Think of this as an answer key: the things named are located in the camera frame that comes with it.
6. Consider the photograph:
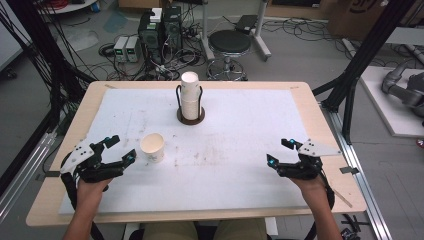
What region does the black flat device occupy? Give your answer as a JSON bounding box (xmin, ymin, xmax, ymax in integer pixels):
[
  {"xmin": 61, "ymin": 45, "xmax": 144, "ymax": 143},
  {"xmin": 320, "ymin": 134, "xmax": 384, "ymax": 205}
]
[{"xmin": 234, "ymin": 14, "xmax": 260, "ymax": 35}]

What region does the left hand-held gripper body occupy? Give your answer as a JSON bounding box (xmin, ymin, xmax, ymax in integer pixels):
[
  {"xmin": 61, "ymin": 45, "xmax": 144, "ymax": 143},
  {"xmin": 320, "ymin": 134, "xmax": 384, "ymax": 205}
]
[{"xmin": 59, "ymin": 139, "xmax": 116, "ymax": 184}]

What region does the person's right leg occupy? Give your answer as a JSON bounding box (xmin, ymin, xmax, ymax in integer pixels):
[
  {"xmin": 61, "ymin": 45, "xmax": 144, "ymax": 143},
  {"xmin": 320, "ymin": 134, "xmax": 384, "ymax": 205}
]
[{"xmin": 214, "ymin": 218, "xmax": 268, "ymax": 240}]

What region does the cardboard box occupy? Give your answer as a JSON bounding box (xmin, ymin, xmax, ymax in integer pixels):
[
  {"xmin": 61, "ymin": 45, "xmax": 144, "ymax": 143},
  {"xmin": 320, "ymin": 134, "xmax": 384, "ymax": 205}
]
[{"xmin": 327, "ymin": 0, "xmax": 389, "ymax": 42}]

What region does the black metal frame post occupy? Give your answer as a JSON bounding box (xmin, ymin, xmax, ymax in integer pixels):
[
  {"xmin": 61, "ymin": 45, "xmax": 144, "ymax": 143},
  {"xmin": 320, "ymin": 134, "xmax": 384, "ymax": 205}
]
[
  {"xmin": 312, "ymin": 0, "xmax": 418, "ymax": 145},
  {"xmin": 0, "ymin": 0, "xmax": 96, "ymax": 134}
]

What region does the person's left hand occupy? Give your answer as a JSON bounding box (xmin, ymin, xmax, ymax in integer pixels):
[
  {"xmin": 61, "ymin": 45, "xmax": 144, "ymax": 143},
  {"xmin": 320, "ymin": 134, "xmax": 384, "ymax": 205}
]
[{"xmin": 77, "ymin": 177, "xmax": 114, "ymax": 205}]

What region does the person's left leg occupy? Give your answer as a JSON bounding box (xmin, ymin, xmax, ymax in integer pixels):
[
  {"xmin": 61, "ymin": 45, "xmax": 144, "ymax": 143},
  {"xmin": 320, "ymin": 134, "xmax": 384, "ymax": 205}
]
[{"xmin": 141, "ymin": 221, "xmax": 200, "ymax": 240}]

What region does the thin wooden stick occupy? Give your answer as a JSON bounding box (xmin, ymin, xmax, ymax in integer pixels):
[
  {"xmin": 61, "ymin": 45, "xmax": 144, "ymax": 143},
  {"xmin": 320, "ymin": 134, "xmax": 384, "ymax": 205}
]
[{"xmin": 333, "ymin": 188, "xmax": 354, "ymax": 209}]

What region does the person's right hand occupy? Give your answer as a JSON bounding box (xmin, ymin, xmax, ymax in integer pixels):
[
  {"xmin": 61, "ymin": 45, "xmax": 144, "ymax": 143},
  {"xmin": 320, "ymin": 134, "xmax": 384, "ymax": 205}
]
[{"xmin": 289, "ymin": 176, "xmax": 329, "ymax": 207}]

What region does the wooden table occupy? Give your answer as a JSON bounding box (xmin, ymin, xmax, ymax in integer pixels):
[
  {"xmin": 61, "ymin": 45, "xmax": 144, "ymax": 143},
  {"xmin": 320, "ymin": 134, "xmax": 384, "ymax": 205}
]
[{"xmin": 25, "ymin": 80, "xmax": 368, "ymax": 228}]

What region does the white platform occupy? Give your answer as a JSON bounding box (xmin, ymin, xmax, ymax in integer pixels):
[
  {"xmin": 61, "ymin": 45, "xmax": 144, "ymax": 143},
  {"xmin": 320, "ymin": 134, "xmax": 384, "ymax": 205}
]
[{"xmin": 359, "ymin": 65, "xmax": 424, "ymax": 138}]

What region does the aluminium rail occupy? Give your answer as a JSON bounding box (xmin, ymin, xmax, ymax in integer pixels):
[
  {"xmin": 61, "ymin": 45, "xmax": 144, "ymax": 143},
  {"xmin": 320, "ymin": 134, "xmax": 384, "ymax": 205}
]
[
  {"xmin": 320, "ymin": 102, "xmax": 394, "ymax": 240},
  {"xmin": 0, "ymin": 131, "xmax": 58, "ymax": 224}
]

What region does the black round stool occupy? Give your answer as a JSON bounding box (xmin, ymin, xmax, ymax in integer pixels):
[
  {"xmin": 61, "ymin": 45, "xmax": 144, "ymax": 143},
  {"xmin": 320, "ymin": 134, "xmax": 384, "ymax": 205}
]
[{"xmin": 205, "ymin": 29, "xmax": 253, "ymax": 82}]

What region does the small white box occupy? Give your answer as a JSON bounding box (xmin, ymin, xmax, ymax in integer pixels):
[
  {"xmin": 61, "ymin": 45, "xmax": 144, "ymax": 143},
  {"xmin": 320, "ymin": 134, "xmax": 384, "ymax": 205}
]
[{"xmin": 149, "ymin": 7, "xmax": 164, "ymax": 24}]

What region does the black computer tower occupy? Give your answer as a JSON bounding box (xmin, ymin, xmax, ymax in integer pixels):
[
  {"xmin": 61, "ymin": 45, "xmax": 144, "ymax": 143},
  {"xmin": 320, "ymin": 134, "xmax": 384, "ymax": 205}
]
[
  {"xmin": 137, "ymin": 11, "xmax": 164, "ymax": 65},
  {"xmin": 162, "ymin": 5, "xmax": 184, "ymax": 56}
]

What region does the stack of white cups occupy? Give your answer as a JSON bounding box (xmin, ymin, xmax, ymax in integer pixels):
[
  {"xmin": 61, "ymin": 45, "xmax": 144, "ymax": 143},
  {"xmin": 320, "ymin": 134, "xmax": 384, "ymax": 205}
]
[{"xmin": 180, "ymin": 71, "xmax": 202, "ymax": 121}]

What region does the black wire cup holder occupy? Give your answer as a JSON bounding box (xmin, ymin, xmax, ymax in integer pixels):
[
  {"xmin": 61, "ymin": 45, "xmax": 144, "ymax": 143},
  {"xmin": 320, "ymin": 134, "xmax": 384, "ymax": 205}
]
[{"xmin": 175, "ymin": 84, "xmax": 206, "ymax": 126}]

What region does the white paper cup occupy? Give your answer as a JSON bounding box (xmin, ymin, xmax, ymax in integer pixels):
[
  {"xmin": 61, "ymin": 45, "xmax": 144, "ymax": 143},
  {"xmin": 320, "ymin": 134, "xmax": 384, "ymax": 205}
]
[{"xmin": 139, "ymin": 132, "xmax": 166, "ymax": 164}]

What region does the white table mat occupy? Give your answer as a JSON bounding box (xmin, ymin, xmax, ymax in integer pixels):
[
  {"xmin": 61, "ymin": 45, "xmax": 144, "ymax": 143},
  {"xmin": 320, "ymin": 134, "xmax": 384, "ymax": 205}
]
[{"xmin": 59, "ymin": 88, "xmax": 313, "ymax": 215}]

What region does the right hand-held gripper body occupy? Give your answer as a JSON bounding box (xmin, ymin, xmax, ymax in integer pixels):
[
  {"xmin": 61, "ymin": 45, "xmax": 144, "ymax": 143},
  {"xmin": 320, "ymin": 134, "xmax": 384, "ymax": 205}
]
[{"xmin": 276, "ymin": 138, "xmax": 343, "ymax": 181}]

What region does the grey power supply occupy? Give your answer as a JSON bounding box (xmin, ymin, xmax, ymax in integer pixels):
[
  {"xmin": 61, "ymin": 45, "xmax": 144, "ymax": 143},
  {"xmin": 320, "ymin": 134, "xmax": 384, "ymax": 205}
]
[
  {"xmin": 113, "ymin": 36, "xmax": 129, "ymax": 63},
  {"xmin": 125, "ymin": 35, "xmax": 141, "ymax": 63}
]

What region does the person's leg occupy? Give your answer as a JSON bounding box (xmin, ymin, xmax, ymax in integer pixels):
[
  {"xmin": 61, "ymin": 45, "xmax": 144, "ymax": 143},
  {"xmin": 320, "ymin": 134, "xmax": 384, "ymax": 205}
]
[
  {"xmin": 214, "ymin": 218, "xmax": 268, "ymax": 240},
  {"xmin": 141, "ymin": 221, "xmax": 200, "ymax": 240}
]

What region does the tangle of floor cables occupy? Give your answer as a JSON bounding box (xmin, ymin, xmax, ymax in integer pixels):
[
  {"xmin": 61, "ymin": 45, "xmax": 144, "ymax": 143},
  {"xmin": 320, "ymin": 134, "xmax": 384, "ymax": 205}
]
[{"xmin": 84, "ymin": 39, "xmax": 209, "ymax": 82}]

